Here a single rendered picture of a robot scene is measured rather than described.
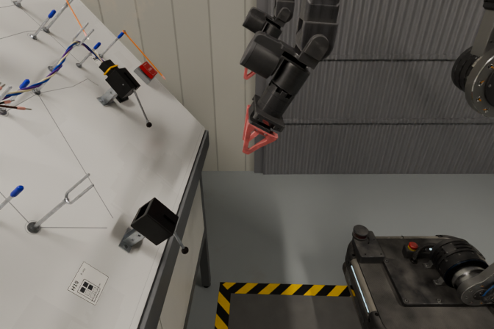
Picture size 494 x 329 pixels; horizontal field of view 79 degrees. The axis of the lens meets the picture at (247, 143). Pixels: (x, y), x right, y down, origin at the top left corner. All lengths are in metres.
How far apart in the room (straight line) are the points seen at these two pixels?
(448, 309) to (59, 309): 1.34
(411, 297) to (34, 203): 1.32
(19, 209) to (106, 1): 1.74
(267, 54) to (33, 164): 0.44
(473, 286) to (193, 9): 1.91
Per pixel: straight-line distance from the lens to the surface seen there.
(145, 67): 1.01
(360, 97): 2.22
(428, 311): 1.49
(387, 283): 1.51
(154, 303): 0.62
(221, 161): 2.38
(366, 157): 2.47
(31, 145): 0.63
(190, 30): 2.05
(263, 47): 0.56
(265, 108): 0.59
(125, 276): 0.60
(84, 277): 0.56
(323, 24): 0.55
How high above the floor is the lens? 1.36
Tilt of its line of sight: 29 degrees down
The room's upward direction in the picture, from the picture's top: straight up
